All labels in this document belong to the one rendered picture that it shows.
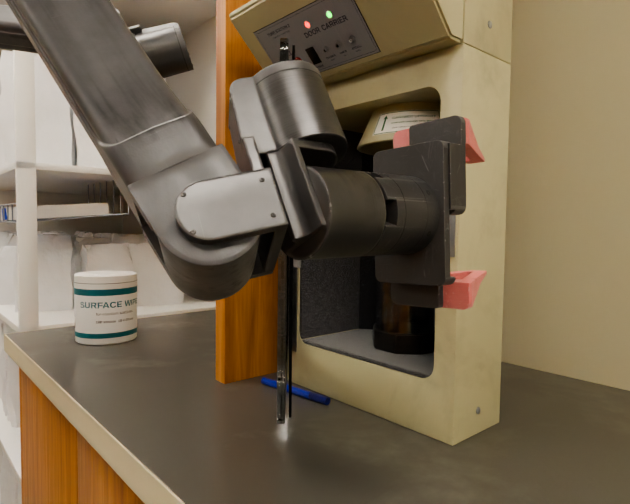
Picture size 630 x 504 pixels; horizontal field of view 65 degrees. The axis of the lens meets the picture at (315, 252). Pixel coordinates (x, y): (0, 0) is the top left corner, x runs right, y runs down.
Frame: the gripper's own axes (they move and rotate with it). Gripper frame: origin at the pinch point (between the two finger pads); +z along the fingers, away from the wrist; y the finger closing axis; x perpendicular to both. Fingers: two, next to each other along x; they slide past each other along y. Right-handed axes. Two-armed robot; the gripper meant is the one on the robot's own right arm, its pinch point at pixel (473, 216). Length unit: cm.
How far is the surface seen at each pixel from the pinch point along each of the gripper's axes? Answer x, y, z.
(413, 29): 12.1, 22.1, 8.0
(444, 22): 8.3, 21.7, 8.6
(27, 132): 124, 28, -10
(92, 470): 56, -36, -16
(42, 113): 148, 39, 0
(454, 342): 9.7, -14.2, 11.7
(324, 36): 24.6, 24.8, 5.7
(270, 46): 34.9, 26.4, 4.6
